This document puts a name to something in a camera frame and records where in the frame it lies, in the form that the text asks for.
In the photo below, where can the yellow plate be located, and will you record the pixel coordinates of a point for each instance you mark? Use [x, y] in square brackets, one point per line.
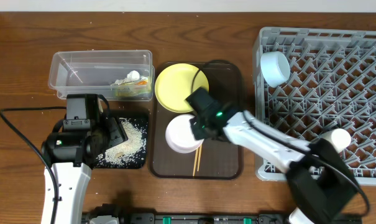
[175, 83]

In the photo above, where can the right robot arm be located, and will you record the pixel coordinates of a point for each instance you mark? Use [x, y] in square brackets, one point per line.
[319, 181]

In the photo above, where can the small white green cup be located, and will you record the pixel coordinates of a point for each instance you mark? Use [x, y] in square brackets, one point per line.
[339, 138]

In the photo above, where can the white napkin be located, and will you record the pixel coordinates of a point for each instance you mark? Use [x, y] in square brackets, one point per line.
[132, 76]

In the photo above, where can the rice pile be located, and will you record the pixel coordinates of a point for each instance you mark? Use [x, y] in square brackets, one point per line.
[125, 143]

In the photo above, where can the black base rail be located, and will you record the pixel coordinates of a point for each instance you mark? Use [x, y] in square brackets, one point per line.
[109, 213]

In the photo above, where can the black waste tray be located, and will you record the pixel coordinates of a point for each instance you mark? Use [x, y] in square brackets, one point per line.
[138, 161]

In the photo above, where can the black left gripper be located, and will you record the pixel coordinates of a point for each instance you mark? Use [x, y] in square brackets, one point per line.
[114, 131]

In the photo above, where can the clear plastic bin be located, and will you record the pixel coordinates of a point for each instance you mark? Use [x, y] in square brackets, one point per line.
[95, 71]

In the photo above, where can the brown serving tray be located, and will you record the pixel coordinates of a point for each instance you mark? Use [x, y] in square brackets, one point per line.
[219, 160]

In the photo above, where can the white rice bowl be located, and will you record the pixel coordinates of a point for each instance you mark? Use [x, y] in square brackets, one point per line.
[179, 135]

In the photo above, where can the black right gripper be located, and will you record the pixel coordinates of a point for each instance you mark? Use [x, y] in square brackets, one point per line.
[198, 132]

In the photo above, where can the colourful snack wrapper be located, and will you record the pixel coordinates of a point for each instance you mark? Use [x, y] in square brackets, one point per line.
[130, 89]

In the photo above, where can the light blue bowl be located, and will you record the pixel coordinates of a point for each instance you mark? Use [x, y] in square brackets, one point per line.
[275, 68]

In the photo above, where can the grey dishwasher rack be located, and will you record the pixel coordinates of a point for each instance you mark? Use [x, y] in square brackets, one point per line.
[332, 85]

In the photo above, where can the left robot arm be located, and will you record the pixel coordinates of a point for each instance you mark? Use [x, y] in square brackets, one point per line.
[71, 152]

